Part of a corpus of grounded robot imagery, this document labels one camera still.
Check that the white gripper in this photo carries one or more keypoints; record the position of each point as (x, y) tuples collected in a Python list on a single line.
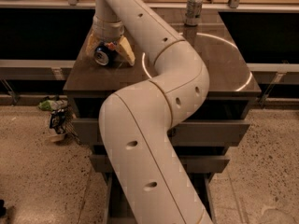
[(106, 32)]

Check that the blue pepsi can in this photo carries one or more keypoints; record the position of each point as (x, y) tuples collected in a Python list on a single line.
[(103, 55)]

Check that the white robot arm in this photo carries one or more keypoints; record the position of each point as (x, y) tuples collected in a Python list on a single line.
[(134, 121)]

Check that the silver soda can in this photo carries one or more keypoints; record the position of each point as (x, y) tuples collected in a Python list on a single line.
[(193, 12)]

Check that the grey top drawer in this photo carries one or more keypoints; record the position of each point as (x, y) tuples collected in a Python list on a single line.
[(216, 123)]

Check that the grey drawer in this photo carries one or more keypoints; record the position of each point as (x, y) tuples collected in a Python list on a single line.
[(118, 211), (216, 123), (199, 160)]

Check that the grey drawer cabinet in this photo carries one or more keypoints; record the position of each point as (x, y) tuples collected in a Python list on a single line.
[(229, 77)]

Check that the grey middle drawer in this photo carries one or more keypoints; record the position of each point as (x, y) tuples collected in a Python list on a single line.
[(199, 160)]

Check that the grey bottom drawer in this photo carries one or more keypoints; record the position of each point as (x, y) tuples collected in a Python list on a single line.
[(118, 211)]

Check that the green chip bag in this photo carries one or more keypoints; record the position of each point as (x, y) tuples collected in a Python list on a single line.
[(51, 105)]

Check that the black snack bag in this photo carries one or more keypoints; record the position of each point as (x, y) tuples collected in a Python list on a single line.
[(57, 119)]

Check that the grey metal shelf rail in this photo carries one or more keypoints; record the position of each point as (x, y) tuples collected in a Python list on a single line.
[(35, 69)]

